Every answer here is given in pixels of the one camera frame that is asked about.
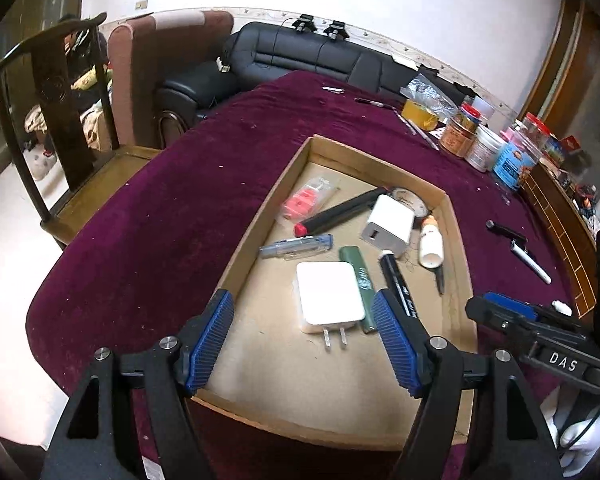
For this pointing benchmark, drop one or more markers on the clear plastic bag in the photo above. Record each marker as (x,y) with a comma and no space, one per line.
(430,91)

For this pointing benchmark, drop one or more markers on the blue label container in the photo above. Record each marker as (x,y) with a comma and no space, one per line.
(515,165)

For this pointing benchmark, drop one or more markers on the dark slim pen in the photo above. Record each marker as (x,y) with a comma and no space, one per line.
(375,103)

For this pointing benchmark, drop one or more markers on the green lighter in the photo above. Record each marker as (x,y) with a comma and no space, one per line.
(360,285)

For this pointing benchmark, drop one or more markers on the black tape roll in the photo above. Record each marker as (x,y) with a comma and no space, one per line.
(410,200)

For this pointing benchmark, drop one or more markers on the clear plastic pen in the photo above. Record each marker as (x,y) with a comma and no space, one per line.
(420,135)
(407,124)

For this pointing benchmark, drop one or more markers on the black pen with white print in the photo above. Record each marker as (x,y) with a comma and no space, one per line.
(400,285)

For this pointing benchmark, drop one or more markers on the red lid jar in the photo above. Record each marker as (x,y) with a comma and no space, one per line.
(542,132)

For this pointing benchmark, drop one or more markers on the clear plastic cup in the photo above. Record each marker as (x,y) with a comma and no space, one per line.
(486,110)

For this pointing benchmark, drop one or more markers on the small clear cap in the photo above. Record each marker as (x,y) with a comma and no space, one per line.
(505,199)

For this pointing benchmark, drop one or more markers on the black marker with red ends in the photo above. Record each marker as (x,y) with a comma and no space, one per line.
(340,210)

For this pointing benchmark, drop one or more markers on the small white charger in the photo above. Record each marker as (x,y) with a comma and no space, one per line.
(387,225)

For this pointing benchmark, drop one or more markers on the black pen with clip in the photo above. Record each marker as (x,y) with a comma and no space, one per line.
(505,231)

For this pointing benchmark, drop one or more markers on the maroon velvet tablecloth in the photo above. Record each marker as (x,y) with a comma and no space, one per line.
(155,240)

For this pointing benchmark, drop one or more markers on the white jar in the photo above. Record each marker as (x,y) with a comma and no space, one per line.
(482,152)

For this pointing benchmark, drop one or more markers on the person's right hand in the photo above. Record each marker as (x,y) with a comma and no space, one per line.
(580,435)

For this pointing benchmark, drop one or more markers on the white marker with black cap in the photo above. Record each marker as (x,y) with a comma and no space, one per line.
(532,265)

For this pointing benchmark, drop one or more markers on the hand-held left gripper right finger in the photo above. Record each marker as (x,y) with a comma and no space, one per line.
(395,342)

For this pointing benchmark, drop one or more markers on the large white charger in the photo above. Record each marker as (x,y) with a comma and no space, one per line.
(327,295)

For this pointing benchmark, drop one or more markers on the black leather sofa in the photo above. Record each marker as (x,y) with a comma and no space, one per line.
(290,60)

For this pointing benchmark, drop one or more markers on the cardboard tray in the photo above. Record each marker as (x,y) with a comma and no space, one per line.
(280,370)

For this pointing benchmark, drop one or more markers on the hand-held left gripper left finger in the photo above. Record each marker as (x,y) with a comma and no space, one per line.
(210,342)

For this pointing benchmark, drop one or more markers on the clear package with orange item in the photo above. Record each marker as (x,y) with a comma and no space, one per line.
(305,200)

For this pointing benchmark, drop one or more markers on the black clamp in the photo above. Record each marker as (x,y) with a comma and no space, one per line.
(337,30)
(304,24)

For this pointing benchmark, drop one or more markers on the wooden door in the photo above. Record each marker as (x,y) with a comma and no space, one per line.
(565,55)

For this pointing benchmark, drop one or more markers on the maroon armchair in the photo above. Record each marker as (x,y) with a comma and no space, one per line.
(160,75)

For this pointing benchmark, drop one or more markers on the white glue bottle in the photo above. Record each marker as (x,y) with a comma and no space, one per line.
(430,245)

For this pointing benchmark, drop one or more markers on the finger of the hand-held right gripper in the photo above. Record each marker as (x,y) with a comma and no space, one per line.
(495,317)
(510,304)

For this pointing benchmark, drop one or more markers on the clear blue pen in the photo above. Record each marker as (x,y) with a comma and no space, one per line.
(295,247)

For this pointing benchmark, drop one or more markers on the dark wooden chair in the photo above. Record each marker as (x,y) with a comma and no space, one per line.
(60,110)

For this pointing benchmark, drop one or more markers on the small red box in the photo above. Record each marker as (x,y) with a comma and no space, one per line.
(570,143)

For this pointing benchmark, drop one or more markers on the yellow tape roll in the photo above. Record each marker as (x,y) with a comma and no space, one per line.
(420,115)

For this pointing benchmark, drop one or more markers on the orange jar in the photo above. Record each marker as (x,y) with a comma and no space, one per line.
(457,135)

